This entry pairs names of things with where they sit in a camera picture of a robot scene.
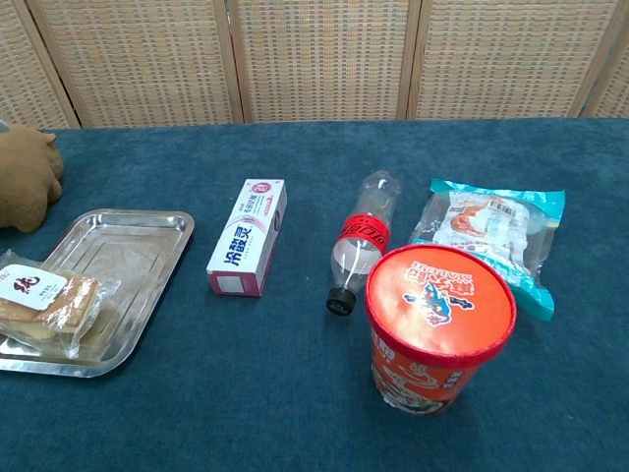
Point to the silver stainless steel tray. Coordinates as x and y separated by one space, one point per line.
132 255

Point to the pastry packet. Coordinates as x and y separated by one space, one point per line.
46 305

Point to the woven folding screen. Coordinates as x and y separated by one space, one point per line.
314 59

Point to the teal shrimp snack bag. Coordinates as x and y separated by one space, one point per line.
496 231

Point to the orange instant noodle cup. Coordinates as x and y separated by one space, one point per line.
432 324

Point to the empty plastic cola bottle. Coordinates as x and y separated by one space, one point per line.
361 241

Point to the white toothpaste box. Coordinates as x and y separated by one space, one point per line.
249 236

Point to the blue table cloth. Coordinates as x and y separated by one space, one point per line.
314 344

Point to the brown plush toy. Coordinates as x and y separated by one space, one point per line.
27 177

